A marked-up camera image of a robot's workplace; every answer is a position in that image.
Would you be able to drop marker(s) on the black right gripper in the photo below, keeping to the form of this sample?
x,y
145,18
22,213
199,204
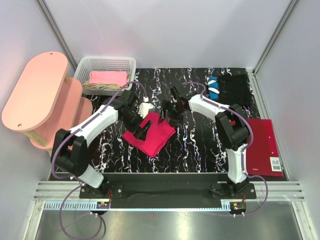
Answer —
x,y
169,115

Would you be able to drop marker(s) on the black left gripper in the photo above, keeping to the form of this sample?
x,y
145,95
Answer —
x,y
141,128

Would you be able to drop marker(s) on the red t shirt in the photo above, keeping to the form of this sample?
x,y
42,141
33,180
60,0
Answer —
x,y
156,137

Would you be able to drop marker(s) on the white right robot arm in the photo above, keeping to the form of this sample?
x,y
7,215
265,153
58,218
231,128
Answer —
x,y
234,132

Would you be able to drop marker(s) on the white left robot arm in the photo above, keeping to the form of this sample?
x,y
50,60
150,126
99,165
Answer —
x,y
70,150

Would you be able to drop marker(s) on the pink folded t shirt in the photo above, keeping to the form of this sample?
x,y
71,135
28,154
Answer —
x,y
117,78

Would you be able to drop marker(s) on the beige folded t shirt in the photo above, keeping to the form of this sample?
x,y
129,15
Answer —
x,y
87,86

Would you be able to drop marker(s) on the black folded t shirt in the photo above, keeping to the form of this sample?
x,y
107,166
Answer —
x,y
230,89

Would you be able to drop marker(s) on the left orange connector board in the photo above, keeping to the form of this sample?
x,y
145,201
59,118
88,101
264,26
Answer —
x,y
103,204

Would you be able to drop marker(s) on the orange connector board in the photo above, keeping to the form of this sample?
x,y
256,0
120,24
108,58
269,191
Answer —
x,y
238,206
103,204

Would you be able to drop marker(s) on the pink three tier shelf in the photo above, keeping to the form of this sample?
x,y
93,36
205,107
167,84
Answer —
x,y
45,99

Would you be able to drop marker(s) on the right orange connector board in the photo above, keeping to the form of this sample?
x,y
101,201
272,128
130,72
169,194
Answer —
x,y
238,206

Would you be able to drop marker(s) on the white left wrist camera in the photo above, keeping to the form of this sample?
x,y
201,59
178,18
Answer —
x,y
145,107

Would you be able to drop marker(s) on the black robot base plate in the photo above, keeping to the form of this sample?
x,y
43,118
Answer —
x,y
168,191

